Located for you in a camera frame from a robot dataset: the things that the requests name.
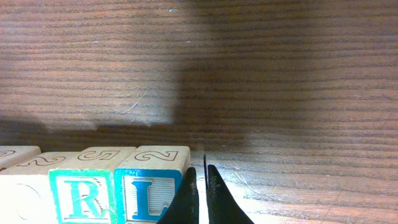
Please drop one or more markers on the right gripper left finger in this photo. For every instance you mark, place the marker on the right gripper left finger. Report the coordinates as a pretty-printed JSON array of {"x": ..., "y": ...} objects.
[{"x": 184, "y": 208}]

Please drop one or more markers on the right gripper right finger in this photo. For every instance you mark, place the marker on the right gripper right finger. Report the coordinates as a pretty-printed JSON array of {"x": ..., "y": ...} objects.
[{"x": 222, "y": 207}]

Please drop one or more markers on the blue L block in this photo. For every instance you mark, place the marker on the blue L block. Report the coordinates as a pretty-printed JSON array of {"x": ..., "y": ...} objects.
[{"x": 147, "y": 181}]

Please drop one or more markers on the green R block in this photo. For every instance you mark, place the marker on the green R block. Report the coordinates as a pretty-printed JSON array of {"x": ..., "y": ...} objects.
[{"x": 83, "y": 188}]

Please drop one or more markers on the yellow O block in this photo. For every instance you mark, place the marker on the yellow O block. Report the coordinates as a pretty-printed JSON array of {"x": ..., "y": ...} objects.
[{"x": 26, "y": 197}]

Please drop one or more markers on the yellow C block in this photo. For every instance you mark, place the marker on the yellow C block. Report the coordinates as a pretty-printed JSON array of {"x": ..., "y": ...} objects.
[{"x": 12, "y": 155}]

